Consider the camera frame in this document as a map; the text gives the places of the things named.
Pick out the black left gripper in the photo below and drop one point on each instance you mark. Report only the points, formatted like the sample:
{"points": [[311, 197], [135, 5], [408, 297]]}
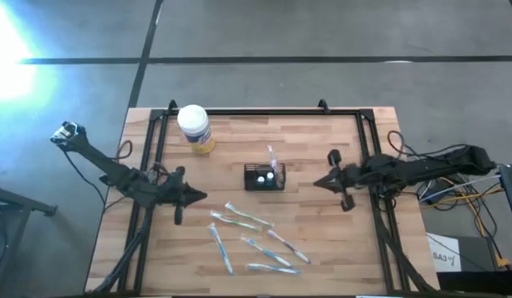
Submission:
{"points": [[179, 194]]}

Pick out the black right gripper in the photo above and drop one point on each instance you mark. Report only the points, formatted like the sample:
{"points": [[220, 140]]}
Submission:
{"points": [[350, 178]]}

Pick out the blue toothbrush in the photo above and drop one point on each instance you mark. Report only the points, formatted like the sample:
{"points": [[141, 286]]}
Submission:
{"points": [[221, 248], [266, 251], [274, 269]]}

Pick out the teal toothpaste tube white cap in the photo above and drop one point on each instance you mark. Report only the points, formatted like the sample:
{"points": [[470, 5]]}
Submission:
{"points": [[270, 175]]}

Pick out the white toothbrush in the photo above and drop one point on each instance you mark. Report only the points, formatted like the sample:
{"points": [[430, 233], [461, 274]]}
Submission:
{"points": [[273, 159]]}

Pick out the blue toothpaste tube white cap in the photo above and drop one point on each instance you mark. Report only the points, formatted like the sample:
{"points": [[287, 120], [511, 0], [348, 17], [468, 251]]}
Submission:
{"points": [[260, 179]]}

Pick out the purple toothbrush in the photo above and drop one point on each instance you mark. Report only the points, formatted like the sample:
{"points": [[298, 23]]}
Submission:
{"points": [[288, 246]]}

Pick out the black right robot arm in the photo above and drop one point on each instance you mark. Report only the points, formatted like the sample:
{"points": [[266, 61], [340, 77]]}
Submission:
{"points": [[425, 167]]}

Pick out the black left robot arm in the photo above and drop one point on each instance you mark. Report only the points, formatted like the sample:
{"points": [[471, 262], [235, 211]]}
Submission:
{"points": [[115, 174]]}

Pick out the yellow wipes canister white lid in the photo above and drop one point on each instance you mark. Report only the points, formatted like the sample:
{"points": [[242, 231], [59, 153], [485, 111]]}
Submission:
{"points": [[193, 124]]}

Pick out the black table clamp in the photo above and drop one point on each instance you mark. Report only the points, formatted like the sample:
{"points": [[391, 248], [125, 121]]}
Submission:
{"points": [[172, 105], [323, 105]]}

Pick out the white paper sign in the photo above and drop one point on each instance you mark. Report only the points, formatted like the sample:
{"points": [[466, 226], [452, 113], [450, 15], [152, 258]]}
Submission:
{"points": [[441, 248]]}

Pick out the grey metal stand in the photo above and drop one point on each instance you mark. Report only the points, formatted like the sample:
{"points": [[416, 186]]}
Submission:
{"points": [[15, 198]]}

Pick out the black box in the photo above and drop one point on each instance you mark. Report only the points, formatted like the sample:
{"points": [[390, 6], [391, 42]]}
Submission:
{"points": [[479, 285]]}

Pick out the black aluminium table frame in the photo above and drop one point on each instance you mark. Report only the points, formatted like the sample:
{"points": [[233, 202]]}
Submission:
{"points": [[280, 111]]}

